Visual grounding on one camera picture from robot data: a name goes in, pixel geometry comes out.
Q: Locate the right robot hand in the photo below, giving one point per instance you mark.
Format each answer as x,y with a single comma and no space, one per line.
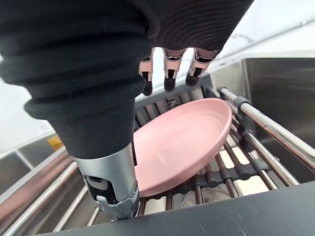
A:
73,73

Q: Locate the small yellow sponge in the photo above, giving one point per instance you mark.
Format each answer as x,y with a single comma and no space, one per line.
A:
54,143

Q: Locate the steel roll-up drying rack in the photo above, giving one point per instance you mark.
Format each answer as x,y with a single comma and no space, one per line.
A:
242,172

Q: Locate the pink round plate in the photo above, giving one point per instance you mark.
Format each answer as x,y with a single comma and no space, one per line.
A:
182,147

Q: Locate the stainless steel sink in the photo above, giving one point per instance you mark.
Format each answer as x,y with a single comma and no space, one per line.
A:
283,98

